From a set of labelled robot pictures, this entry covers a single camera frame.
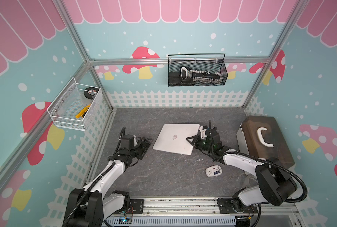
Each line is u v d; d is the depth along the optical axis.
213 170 0.84
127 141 0.66
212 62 0.90
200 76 0.88
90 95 0.80
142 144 0.77
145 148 0.76
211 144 0.68
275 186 0.43
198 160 0.91
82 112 0.72
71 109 0.74
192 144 0.80
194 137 0.78
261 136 0.78
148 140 0.79
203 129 0.82
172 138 0.92
